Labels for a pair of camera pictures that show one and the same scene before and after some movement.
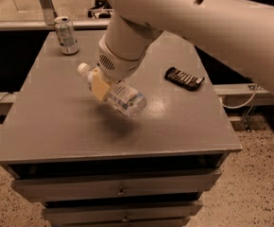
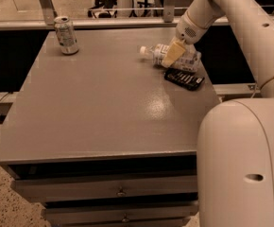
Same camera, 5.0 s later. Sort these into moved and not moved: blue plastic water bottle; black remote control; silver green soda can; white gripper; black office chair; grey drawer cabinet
Moved: white gripper; blue plastic water bottle
Not moved: grey drawer cabinet; silver green soda can; black remote control; black office chair
